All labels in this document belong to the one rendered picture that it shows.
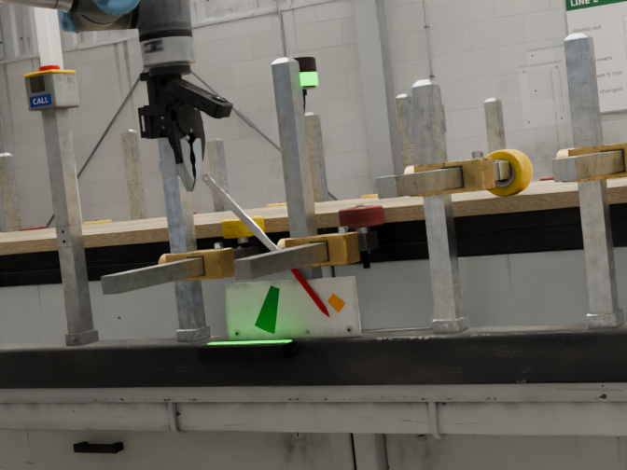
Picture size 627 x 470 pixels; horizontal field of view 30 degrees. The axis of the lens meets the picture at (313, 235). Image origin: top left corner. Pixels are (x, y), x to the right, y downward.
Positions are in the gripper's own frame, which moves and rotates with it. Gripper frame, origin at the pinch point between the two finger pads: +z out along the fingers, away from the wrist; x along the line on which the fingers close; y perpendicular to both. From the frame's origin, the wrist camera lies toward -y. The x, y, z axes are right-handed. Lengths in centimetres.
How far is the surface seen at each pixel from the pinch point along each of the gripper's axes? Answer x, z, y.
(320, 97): -725, -64, 356
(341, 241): -5.6, 12.1, -24.0
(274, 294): -5.6, 20.3, -10.2
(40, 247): -27, 10, 59
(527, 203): -27, 10, -49
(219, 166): -115, -4, 69
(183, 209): -6.9, 4.3, 7.5
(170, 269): 4.2, 13.9, 3.7
